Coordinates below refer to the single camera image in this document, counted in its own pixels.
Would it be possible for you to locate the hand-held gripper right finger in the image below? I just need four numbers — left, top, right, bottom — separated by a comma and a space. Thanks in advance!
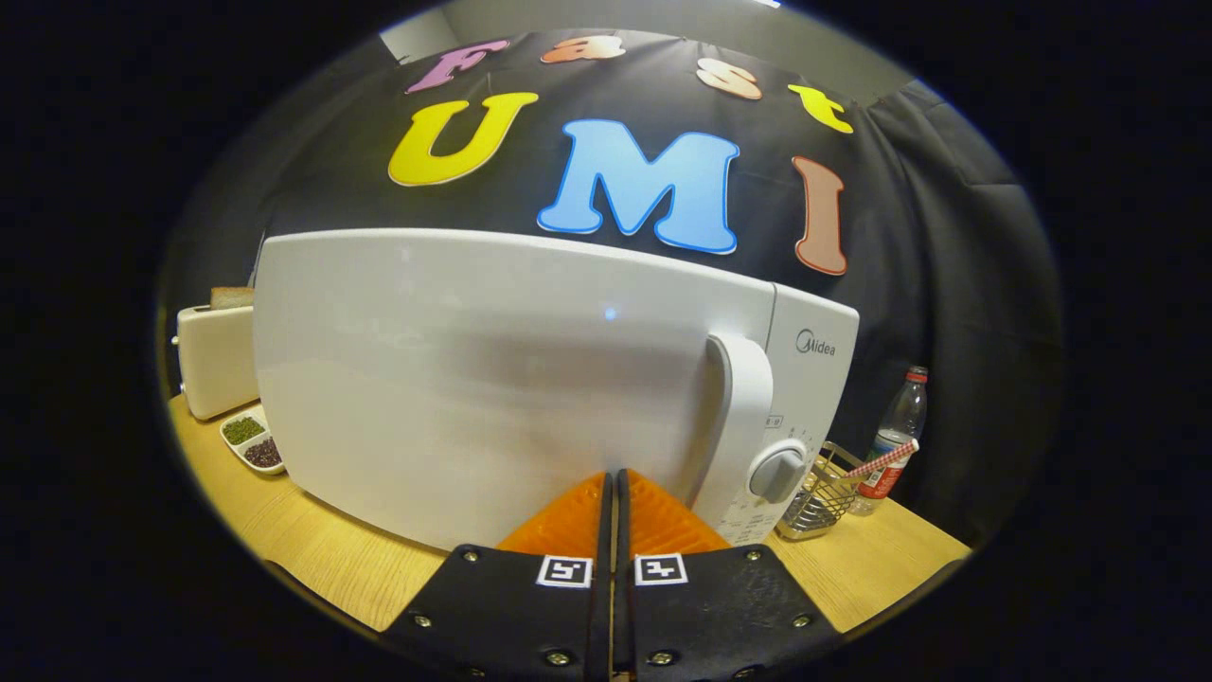
615, 468, 844, 682

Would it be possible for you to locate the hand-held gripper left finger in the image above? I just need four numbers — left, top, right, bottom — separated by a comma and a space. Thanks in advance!
383, 471, 612, 682

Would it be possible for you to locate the white microwave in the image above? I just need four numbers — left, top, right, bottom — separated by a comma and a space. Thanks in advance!
252, 227, 861, 552

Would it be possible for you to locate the red white striped straw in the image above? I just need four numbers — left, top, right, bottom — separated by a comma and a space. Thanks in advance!
843, 439, 919, 479

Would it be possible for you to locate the clear plastic bottle red label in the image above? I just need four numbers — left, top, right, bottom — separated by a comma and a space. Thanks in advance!
849, 367, 930, 517

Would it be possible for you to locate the white divided dish with beans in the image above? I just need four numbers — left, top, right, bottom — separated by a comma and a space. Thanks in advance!
220, 409, 287, 476

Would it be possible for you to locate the cream white toaster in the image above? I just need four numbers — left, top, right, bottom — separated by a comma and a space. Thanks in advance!
175, 301, 261, 421

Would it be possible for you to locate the metal wire basket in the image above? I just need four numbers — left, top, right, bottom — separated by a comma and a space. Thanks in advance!
776, 440, 867, 542

